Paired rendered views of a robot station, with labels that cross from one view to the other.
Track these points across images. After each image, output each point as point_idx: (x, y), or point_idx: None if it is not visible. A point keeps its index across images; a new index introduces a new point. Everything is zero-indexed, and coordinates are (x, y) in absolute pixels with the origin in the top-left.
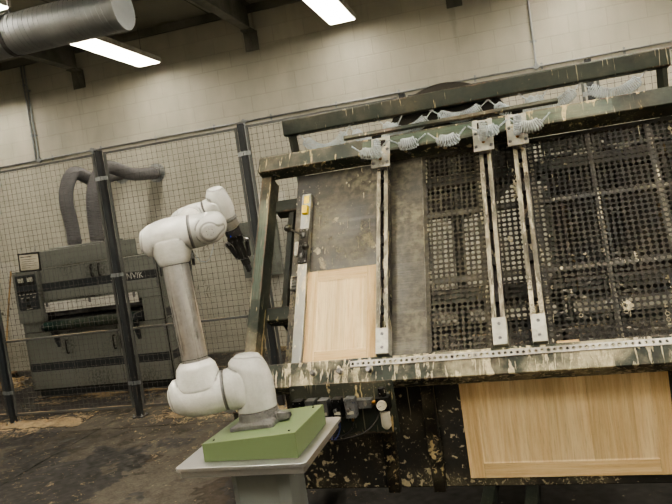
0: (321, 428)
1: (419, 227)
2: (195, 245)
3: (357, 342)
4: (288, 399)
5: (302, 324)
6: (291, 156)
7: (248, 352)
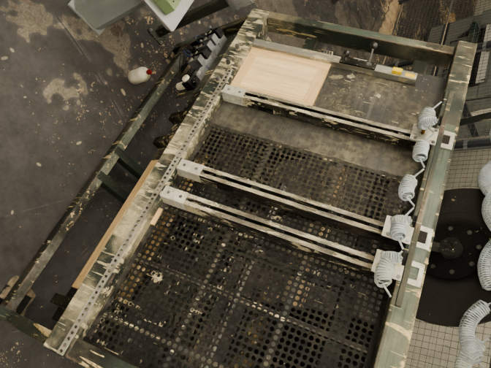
0: (157, 4)
1: (332, 153)
2: None
3: (248, 81)
4: None
5: (283, 50)
6: (466, 66)
7: None
